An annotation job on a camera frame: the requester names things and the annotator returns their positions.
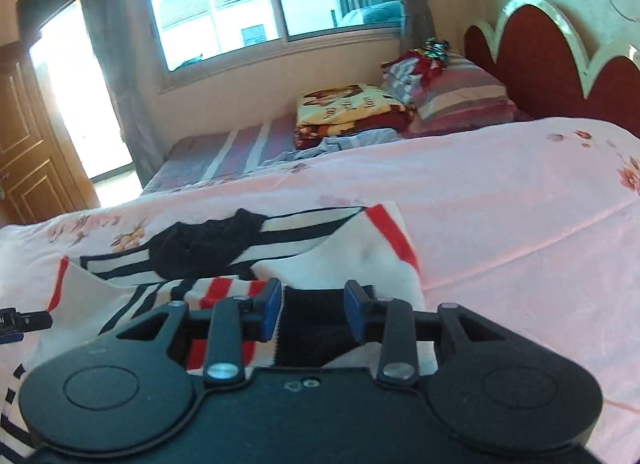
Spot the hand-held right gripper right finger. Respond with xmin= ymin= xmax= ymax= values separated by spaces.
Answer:
xmin=344 ymin=280 xmax=522 ymax=387

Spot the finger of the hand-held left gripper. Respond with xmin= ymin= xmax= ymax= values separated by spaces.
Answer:
xmin=0 ymin=309 xmax=54 ymax=345

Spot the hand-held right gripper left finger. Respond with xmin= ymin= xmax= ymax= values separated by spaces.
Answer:
xmin=99 ymin=279 xmax=283 ymax=388

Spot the striped knit sweater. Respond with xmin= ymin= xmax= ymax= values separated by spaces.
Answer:
xmin=0 ymin=201 xmax=427 ymax=464

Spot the pile of red striped clothes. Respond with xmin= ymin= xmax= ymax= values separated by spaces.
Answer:
xmin=381 ymin=37 xmax=454 ymax=106

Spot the purple striped mattress sheet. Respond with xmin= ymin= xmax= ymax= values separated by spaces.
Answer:
xmin=140 ymin=114 xmax=301 ymax=195

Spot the grey-blue crumpled cloth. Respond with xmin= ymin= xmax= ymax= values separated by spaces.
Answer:
xmin=262 ymin=128 xmax=404 ymax=168

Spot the wooden door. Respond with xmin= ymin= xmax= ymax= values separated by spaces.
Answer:
xmin=0 ymin=41 xmax=102 ymax=226

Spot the pink floral bed sheet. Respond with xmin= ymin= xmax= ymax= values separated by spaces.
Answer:
xmin=0 ymin=116 xmax=640 ymax=464

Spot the folded printed blanket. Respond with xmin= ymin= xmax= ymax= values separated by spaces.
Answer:
xmin=294 ymin=83 xmax=417 ymax=150

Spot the striped pillow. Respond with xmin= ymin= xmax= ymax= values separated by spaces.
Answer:
xmin=395 ymin=51 xmax=517 ymax=137

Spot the teal cloth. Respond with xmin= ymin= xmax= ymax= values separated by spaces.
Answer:
xmin=340 ymin=0 xmax=404 ymax=28

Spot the red scalloped headboard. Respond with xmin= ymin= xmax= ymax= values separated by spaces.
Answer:
xmin=463 ymin=0 xmax=640 ymax=141

